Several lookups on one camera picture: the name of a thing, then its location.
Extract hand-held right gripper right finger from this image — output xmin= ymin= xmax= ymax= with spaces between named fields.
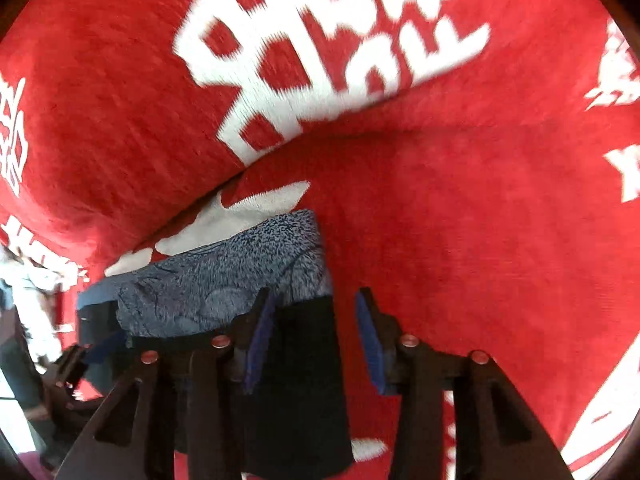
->
xmin=354 ymin=287 xmax=575 ymax=480

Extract black pants with blue trim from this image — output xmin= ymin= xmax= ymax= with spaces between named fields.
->
xmin=76 ymin=210 xmax=369 ymax=479

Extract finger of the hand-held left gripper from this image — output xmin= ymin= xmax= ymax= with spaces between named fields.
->
xmin=80 ymin=331 xmax=130 ymax=367

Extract crumpled grey white cloth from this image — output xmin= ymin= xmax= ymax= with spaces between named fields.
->
xmin=0 ymin=249 xmax=68 ymax=363

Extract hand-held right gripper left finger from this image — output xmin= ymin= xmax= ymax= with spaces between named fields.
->
xmin=54 ymin=286 xmax=282 ymax=480

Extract red printed blanket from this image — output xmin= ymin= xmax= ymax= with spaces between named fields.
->
xmin=0 ymin=0 xmax=640 ymax=480

